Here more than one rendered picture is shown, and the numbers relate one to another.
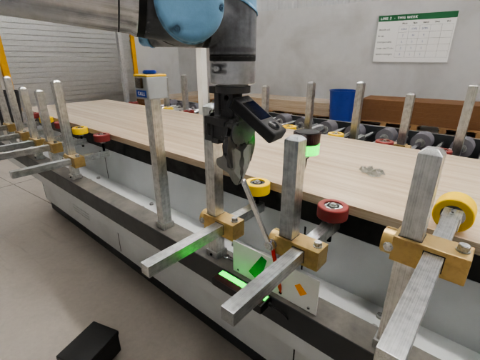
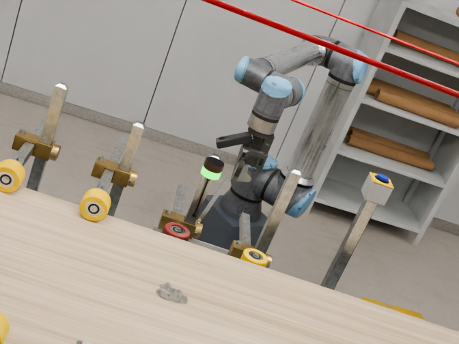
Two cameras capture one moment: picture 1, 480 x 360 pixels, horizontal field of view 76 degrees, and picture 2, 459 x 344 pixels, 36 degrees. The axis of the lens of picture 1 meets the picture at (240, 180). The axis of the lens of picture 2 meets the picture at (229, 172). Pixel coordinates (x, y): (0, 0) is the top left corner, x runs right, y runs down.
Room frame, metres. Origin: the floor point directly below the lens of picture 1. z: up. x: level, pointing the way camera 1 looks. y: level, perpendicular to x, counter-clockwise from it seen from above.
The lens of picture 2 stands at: (2.00, -1.58, 1.90)
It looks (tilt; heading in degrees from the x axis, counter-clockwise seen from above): 22 degrees down; 131
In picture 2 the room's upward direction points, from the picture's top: 22 degrees clockwise
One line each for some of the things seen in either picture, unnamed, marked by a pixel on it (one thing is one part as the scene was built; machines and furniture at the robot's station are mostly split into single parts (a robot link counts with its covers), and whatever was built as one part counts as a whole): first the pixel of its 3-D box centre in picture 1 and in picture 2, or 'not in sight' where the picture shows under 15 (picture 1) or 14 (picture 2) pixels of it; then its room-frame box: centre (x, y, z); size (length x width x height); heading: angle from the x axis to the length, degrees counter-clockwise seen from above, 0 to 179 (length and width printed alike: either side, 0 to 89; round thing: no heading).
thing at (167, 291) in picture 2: (372, 168); (172, 291); (0.98, -0.45, 0.91); 0.09 x 0.07 x 0.02; 26
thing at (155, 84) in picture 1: (151, 87); (376, 190); (0.96, 0.27, 1.18); 0.07 x 0.07 x 0.08; 49
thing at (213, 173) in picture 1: (214, 189); (268, 233); (0.80, 0.07, 0.92); 0.04 x 0.04 x 0.48; 49
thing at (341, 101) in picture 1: (341, 108); not in sight; (6.10, -2.00, 0.35); 0.55 x 0.55 x 0.70
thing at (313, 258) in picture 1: (297, 246); (180, 225); (0.62, -0.14, 0.85); 0.14 x 0.06 x 0.05; 49
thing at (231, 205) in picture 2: not in sight; (243, 201); (0.23, 0.59, 0.65); 0.19 x 0.19 x 0.10
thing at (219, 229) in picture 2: not in sight; (216, 265); (0.23, 0.59, 0.30); 0.25 x 0.25 x 0.60; 85
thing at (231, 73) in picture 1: (231, 73); (261, 123); (0.64, 0.02, 1.24); 0.10 x 0.09 x 0.05; 140
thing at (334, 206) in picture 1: (331, 222); (172, 244); (0.72, -0.24, 0.85); 0.08 x 0.08 x 0.11
